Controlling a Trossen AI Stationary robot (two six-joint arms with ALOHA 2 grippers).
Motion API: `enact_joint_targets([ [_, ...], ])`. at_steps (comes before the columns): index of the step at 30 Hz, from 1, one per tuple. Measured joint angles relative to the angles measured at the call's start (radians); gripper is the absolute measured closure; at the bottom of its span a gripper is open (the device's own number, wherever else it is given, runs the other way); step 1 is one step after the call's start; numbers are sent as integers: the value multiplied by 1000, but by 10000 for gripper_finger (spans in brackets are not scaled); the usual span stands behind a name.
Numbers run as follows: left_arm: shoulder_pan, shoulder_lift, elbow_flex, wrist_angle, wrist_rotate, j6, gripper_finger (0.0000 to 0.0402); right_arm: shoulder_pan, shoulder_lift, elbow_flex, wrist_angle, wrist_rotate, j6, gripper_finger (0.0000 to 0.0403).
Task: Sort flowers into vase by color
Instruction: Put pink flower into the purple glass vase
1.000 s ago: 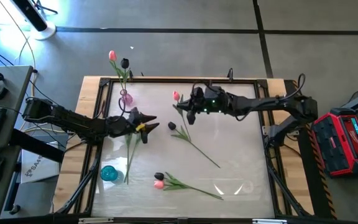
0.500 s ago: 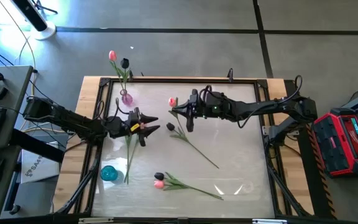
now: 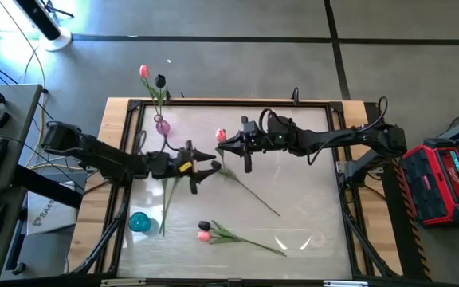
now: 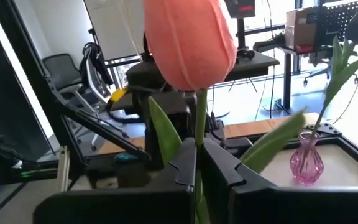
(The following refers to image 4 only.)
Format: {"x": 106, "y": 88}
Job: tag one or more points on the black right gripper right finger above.
{"x": 219, "y": 174}

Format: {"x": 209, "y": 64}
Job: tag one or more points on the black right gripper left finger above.
{"x": 185, "y": 168}

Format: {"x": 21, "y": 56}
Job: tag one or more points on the pink artificial tulip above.
{"x": 337, "y": 74}
{"x": 191, "y": 46}

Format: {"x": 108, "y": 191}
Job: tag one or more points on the purple glass vase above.
{"x": 306, "y": 165}

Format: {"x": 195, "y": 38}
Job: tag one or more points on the dark grey desk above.
{"x": 253, "y": 65}

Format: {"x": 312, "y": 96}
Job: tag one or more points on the whiteboard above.
{"x": 117, "y": 28}

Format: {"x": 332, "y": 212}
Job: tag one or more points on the black far desk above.
{"x": 286, "y": 81}

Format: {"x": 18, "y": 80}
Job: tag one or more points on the black monitor with red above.
{"x": 242, "y": 7}

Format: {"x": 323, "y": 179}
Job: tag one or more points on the silver aluminium extrusion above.
{"x": 63, "y": 168}

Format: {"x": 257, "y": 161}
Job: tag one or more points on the grey mesh office chair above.
{"x": 61, "y": 71}

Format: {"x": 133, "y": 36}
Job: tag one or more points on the brown cardboard box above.
{"x": 300, "y": 28}

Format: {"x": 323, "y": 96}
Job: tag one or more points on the black perforated panel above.
{"x": 337, "y": 18}

